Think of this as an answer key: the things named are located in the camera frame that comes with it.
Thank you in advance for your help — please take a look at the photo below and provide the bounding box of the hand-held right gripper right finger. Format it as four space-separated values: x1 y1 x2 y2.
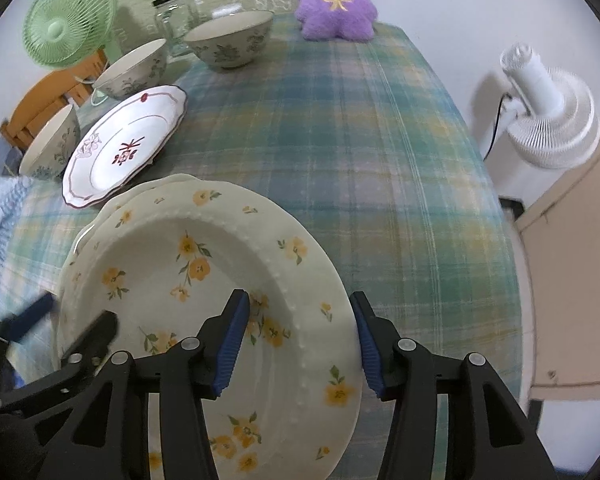
349 291 558 480

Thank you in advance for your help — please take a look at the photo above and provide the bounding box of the white floor fan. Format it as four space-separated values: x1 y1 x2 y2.
499 44 600 170

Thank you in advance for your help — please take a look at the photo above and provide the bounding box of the black fan cable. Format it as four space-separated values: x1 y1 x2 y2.
481 92 512 161

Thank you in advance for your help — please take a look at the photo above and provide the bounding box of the green desk fan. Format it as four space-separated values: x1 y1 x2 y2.
22 0 123 68

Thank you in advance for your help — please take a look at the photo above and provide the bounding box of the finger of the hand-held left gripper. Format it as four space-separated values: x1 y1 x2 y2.
0 310 120 412
0 292 57 346

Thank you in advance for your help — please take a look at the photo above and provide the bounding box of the green fan cable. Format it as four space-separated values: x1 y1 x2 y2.
90 77 112 107

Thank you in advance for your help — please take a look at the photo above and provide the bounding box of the glass jar with dark lid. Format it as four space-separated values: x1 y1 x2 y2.
152 0 201 58

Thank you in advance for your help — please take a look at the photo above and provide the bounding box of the beige door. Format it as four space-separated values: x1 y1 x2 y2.
512 105 600 403

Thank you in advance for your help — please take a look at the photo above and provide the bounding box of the green plaid tablecloth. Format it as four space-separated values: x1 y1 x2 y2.
5 12 526 480

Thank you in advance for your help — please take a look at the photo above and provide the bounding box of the white plate with red pattern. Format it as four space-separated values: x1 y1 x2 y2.
61 85 188 209

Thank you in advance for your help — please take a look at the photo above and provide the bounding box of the wooden bed headboard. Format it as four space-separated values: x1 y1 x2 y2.
0 49 108 148

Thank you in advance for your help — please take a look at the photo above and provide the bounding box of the plain cream plate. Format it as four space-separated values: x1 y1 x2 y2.
70 174 216 256

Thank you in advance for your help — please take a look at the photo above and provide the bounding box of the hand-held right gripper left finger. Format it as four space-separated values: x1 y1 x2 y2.
40 289 252 480

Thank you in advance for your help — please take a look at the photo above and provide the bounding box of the yellow floral cream plate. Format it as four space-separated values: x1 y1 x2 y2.
55 180 363 480

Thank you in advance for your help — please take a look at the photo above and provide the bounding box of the purple plush toy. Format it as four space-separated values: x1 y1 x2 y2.
288 0 378 42

